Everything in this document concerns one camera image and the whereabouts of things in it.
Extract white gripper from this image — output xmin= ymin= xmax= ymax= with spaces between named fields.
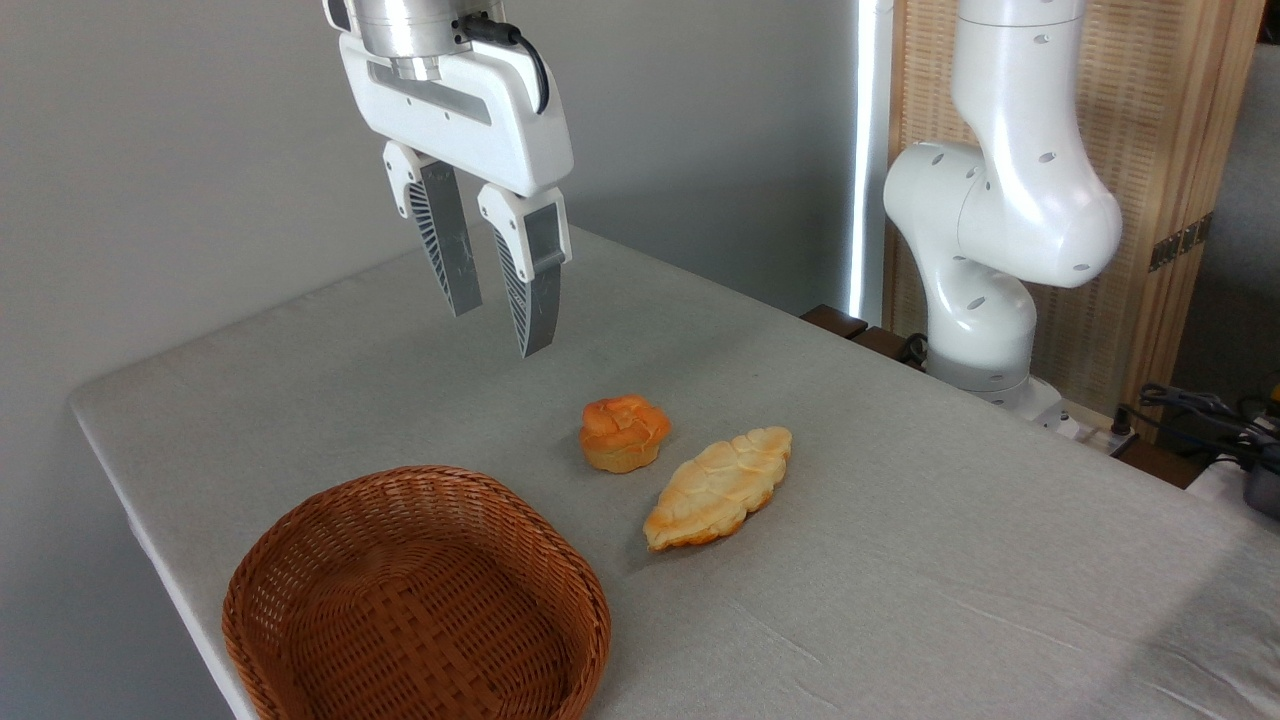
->
xmin=338 ymin=33 xmax=575 ymax=358

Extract round orange bread bun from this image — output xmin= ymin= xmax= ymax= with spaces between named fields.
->
xmin=580 ymin=395 xmax=673 ymax=474

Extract long flat leaf-shaped bread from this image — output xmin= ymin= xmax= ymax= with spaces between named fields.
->
xmin=643 ymin=426 xmax=793 ymax=553

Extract brown woven wicker basket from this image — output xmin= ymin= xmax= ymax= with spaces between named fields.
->
xmin=222 ymin=465 xmax=612 ymax=720

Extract dark brown wooden block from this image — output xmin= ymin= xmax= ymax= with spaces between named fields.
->
xmin=852 ymin=325 xmax=927 ymax=372
xmin=800 ymin=304 xmax=869 ymax=341

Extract grey tablecloth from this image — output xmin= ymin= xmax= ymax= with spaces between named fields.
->
xmin=68 ymin=225 xmax=1280 ymax=720

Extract white power strip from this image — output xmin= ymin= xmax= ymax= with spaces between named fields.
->
xmin=1040 ymin=400 xmax=1141 ymax=453

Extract light wooden folding screen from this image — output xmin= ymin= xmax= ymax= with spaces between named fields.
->
xmin=885 ymin=0 xmax=1267 ymax=441

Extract black metal screen hinge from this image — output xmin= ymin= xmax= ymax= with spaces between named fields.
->
xmin=1148 ymin=212 xmax=1215 ymax=272

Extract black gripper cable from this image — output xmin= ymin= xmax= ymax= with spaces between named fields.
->
xmin=455 ymin=14 xmax=551 ymax=116

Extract black cable bundle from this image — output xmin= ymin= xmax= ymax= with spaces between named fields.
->
xmin=1113 ymin=382 xmax=1280 ymax=473

